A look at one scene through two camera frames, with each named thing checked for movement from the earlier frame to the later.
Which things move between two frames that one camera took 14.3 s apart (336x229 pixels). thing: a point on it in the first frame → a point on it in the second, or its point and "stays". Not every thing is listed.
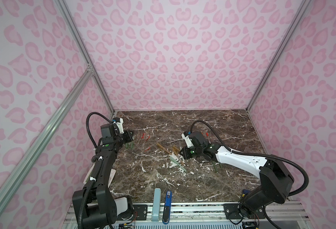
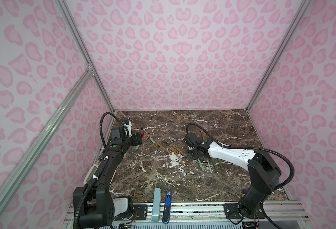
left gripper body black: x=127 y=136 → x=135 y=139
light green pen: x=177 y=163 → x=201 y=164
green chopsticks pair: x=215 y=166 stays
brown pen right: x=177 y=149 stays
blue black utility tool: x=166 y=213 stays
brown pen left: x=163 y=149 stays
